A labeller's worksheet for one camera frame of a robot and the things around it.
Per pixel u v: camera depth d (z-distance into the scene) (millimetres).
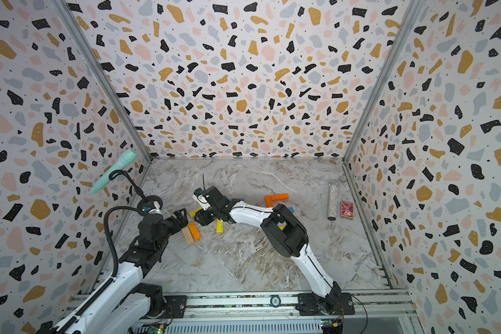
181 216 763
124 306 566
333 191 1043
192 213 926
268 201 1032
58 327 404
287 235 557
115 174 781
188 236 898
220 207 758
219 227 928
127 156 765
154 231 626
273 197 1036
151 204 723
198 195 834
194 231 914
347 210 997
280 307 746
